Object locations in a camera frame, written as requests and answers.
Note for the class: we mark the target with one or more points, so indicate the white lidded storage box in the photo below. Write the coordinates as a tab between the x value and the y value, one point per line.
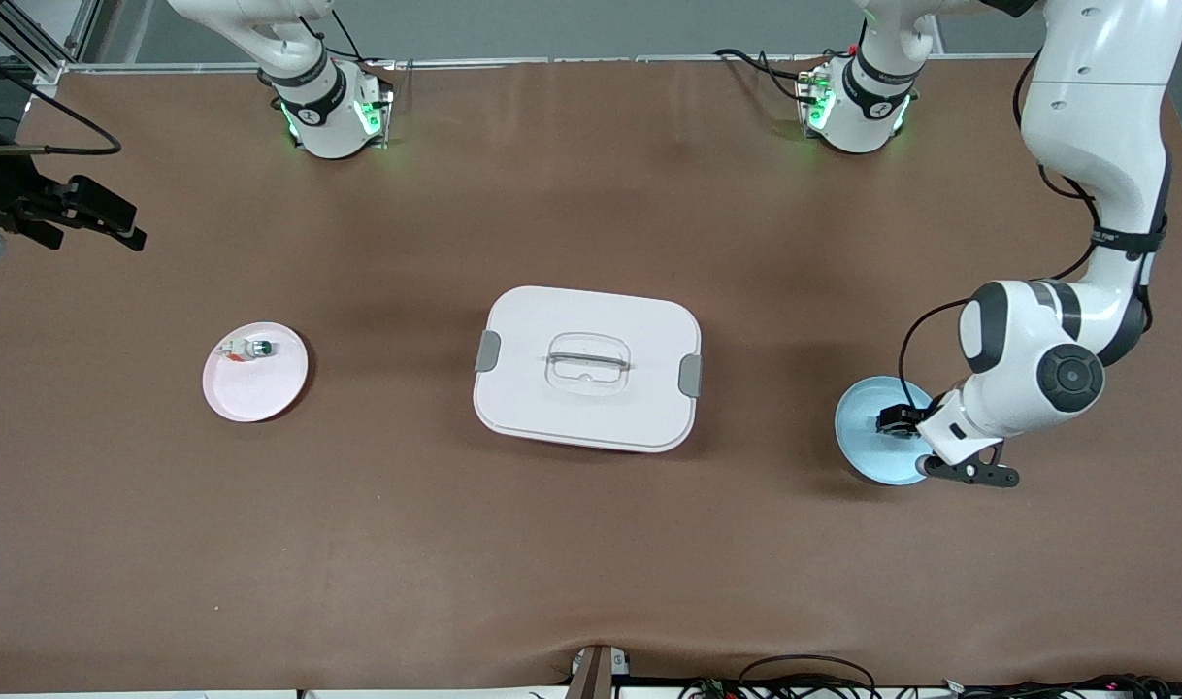
591	413

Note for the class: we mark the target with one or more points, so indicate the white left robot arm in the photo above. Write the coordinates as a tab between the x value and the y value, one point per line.
1086	126

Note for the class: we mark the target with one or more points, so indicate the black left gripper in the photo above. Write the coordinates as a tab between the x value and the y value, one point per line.
895	420

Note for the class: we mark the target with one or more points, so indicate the black orange switch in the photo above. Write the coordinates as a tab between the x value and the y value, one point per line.
889	424

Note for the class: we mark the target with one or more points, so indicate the light blue round plate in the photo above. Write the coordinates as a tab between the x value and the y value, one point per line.
868	451

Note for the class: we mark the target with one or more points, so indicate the green white push button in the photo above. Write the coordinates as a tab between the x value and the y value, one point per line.
251	349

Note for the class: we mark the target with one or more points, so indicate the brown camera post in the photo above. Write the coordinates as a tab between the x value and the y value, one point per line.
591	675

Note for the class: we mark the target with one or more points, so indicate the brown table mat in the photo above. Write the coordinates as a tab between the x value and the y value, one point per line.
358	544

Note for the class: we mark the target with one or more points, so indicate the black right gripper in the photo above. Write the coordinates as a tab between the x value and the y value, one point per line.
7	200

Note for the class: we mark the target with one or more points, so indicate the pale pink round plate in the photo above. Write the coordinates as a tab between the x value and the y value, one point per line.
251	393

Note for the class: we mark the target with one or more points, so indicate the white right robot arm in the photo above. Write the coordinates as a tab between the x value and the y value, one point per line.
329	116

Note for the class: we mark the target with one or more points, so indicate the aluminium frame post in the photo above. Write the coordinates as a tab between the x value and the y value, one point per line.
48	68

